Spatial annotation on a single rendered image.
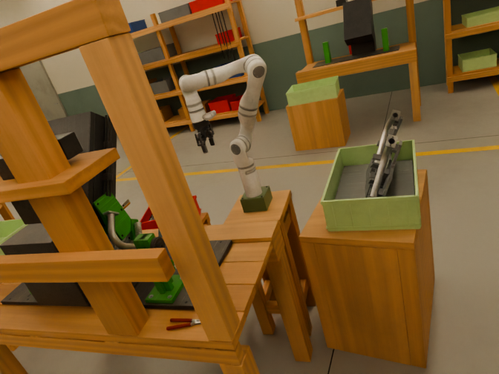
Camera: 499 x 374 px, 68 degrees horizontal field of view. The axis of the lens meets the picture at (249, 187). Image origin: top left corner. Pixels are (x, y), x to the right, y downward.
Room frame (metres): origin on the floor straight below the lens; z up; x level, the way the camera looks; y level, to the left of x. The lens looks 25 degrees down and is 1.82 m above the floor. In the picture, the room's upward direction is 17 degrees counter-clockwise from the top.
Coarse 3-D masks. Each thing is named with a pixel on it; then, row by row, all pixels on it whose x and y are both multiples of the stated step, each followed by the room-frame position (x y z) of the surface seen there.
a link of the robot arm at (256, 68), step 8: (256, 56) 1.72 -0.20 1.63; (248, 64) 1.70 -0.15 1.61; (256, 64) 1.68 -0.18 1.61; (264, 64) 1.69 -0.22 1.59; (248, 72) 1.69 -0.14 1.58; (256, 72) 1.68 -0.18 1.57; (264, 72) 1.70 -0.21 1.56; (248, 80) 1.70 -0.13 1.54; (256, 80) 1.70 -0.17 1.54; (248, 88) 1.71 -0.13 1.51; (256, 88) 1.71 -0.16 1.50; (248, 96) 1.73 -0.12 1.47; (256, 96) 1.73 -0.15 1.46; (240, 104) 1.77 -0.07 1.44; (248, 104) 1.73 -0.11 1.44; (256, 104) 1.75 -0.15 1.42
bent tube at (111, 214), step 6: (108, 216) 1.49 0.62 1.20; (114, 216) 1.50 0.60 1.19; (108, 222) 1.47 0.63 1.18; (114, 222) 1.48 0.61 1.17; (108, 228) 1.45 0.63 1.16; (114, 228) 1.46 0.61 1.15; (108, 234) 1.44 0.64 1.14; (114, 234) 1.43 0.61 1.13; (114, 240) 1.42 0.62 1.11; (120, 240) 1.44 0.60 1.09; (120, 246) 1.42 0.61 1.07; (126, 246) 1.44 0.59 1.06; (132, 246) 1.46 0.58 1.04
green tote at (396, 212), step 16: (336, 160) 1.89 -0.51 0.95; (352, 160) 2.00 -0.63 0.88; (368, 160) 1.96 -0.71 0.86; (336, 176) 1.83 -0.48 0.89; (416, 176) 1.46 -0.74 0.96; (416, 192) 1.33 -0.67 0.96; (336, 208) 1.46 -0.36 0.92; (352, 208) 1.43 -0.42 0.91; (368, 208) 1.40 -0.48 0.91; (384, 208) 1.37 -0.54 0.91; (400, 208) 1.34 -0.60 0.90; (416, 208) 1.31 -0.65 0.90; (336, 224) 1.47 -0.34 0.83; (352, 224) 1.43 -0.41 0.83; (368, 224) 1.41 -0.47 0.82; (384, 224) 1.37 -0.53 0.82; (400, 224) 1.34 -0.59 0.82; (416, 224) 1.31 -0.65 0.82
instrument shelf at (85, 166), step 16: (80, 160) 1.19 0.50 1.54; (96, 160) 1.13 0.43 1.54; (112, 160) 1.19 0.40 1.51; (0, 176) 1.31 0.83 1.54; (64, 176) 1.06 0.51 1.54; (80, 176) 1.06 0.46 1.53; (0, 192) 1.11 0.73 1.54; (16, 192) 1.08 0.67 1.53; (32, 192) 1.06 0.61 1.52; (48, 192) 1.03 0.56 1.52; (64, 192) 1.01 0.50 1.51
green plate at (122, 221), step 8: (96, 200) 1.52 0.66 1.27; (104, 200) 1.55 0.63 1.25; (112, 200) 1.58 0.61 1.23; (96, 208) 1.51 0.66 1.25; (104, 208) 1.53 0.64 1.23; (112, 208) 1.56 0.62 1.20; (120, 208) 1.59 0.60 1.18; (104, 216) 1.50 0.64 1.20; (120, 216) 1.56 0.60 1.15; (128, 216) 1.59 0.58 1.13; (120, 224) 1.53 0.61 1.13; (128, 224) 1.56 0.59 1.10; (120, 232) 1.50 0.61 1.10; (128, 232) 1.53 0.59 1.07
